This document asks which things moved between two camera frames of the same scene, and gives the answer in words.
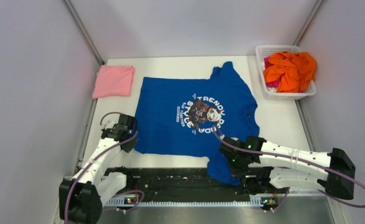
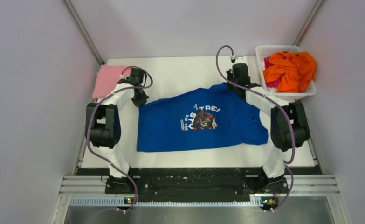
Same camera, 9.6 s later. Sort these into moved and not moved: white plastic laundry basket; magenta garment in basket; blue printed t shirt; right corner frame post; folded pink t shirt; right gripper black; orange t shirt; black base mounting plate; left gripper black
Moved: left gripper black; right gripper black; blue printed t shirt
Not moved: magenta garment in basket; black base mounting plate; white plastic laundry basket; right corner frame post; folded pink t shirt; orange t shirt
